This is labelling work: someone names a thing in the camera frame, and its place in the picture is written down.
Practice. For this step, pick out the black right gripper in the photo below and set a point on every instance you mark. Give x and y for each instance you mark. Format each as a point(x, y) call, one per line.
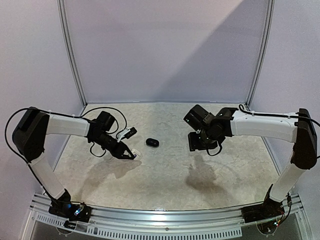
point(197, 144)

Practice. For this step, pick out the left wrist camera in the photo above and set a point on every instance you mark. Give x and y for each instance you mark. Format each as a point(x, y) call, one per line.
point(126, 133)

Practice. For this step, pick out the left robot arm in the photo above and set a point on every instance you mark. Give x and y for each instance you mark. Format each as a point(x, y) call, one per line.
point(31, 143)

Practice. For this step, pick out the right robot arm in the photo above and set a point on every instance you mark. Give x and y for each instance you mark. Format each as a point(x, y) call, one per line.
point(210, 131)

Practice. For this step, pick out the black oval charging case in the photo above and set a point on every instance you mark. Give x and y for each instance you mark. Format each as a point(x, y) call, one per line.
point(151, 142)

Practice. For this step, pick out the small white charging case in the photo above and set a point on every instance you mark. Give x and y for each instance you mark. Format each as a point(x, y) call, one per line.
point(136, 153)

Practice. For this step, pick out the aluminium table front rail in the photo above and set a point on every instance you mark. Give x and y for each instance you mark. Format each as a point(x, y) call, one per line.
point(125, 224)

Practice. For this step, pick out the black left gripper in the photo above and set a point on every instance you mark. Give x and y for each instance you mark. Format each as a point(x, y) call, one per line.
point(118, 152)

